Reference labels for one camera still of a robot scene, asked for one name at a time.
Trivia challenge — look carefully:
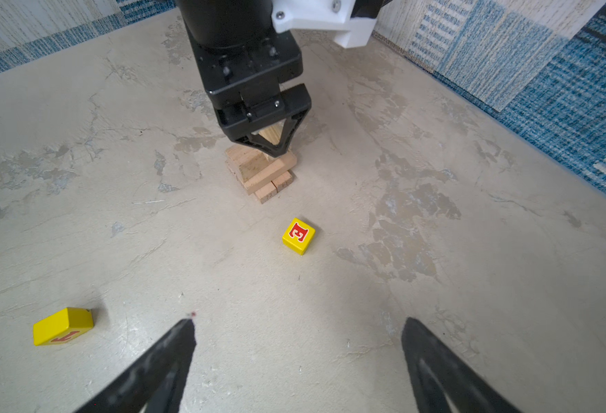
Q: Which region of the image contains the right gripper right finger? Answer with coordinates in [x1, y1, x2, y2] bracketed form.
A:
[401, 318, 519, 412]

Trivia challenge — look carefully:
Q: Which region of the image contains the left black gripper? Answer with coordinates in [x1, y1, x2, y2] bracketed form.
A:
[187, 29, 312, 158]

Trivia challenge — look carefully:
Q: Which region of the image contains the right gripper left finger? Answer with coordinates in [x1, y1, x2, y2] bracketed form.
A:
[78, 318, 196, 412]

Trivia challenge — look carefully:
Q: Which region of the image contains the light wood block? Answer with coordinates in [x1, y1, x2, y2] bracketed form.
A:
[258, 122, 283, 146]

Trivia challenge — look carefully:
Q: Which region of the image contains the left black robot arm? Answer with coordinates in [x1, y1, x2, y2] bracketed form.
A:
[177, 1, 312, 158]

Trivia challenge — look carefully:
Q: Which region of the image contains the small yellow block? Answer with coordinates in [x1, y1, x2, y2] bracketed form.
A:
[33, 307, 94, 346]

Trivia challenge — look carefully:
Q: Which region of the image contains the yellow letter cube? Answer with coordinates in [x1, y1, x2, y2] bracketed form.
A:
[282, 219, 316, 255]

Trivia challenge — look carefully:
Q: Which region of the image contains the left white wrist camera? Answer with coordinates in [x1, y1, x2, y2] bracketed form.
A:
[271, 0, 391, 49]

